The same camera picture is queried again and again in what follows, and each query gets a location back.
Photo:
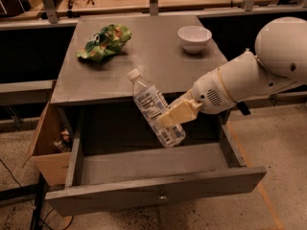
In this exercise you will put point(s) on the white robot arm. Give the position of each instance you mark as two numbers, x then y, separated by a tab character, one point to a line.
277	63

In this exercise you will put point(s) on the white ceramic bowl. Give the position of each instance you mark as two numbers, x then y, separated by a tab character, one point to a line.
193	39

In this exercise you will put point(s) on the clear plastic water bottle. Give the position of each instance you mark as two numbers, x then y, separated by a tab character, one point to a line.
152	104

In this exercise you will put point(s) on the grey metal rail frame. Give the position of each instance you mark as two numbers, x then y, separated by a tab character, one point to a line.
31	54

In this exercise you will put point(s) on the open grey top drawer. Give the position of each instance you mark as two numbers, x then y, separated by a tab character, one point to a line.
132	179

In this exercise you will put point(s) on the green crumpled chip bag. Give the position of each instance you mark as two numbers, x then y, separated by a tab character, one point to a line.
108	42

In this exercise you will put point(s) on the cardboard box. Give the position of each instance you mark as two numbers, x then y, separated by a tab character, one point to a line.
49	160

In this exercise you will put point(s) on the grey wooden cabinet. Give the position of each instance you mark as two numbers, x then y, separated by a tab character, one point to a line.
112	122

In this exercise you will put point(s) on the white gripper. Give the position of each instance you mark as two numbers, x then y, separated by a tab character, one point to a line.
209	91

